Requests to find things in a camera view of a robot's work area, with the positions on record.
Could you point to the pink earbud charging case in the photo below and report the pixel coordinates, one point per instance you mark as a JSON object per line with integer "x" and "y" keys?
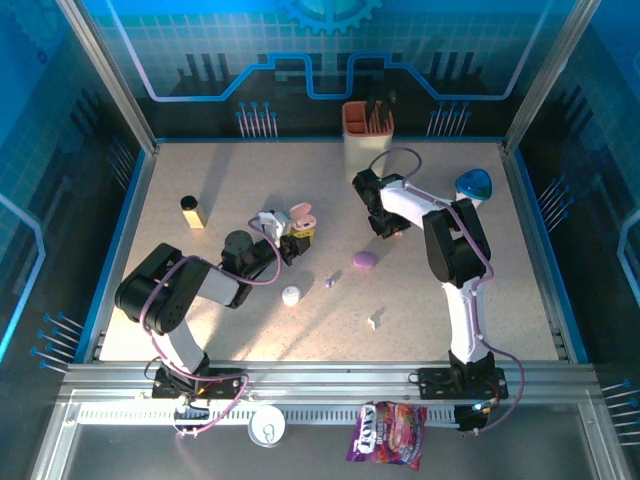
{"x": 305, "y": 217}

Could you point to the white earbud charging case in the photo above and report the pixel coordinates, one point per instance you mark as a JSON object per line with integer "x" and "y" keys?
{"x": 291, "y": 296}

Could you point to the purple earbud charging case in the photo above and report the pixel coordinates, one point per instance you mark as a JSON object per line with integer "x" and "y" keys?
{"x": 365, "y": 259}

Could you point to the white earbud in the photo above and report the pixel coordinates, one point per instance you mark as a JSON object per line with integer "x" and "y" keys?
{"x": 372, "y": 324}

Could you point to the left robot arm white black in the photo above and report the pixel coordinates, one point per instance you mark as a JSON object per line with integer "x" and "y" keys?
{"x": 160, "y": 295}

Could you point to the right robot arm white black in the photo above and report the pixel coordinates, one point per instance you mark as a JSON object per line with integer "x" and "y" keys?
{"x": 465, "y": 320}

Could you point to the beige utensil holder orange top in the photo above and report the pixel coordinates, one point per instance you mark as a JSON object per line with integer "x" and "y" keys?
{"x": 365, "y": 155}

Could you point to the wooden bottle black cap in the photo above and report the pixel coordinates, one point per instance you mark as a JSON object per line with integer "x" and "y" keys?
{"x": 195, "y": 217}

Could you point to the white cup blue lid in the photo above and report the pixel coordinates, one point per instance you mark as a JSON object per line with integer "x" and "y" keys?
{"x": 475, "y": 182}

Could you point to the purple candy bag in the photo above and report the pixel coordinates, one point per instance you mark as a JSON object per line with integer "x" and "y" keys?
{"x": 390, "y": 430}

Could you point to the black control box green light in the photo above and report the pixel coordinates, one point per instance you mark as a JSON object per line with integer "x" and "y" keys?
{"x": 472, "y": 419}

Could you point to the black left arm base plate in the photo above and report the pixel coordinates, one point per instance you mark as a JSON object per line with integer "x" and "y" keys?
{"x": 225, "y": 375}

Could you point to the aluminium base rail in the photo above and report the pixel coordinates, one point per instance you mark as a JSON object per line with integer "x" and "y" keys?
{"x": 325, "y": 372}

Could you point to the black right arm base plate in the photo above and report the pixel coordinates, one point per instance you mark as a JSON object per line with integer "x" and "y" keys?
{"x": 432, "y": 382}

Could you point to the aluminium frame post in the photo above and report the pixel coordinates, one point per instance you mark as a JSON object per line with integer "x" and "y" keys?
{"x": 112, "y": 75}
{"x": 546, "y": 75}

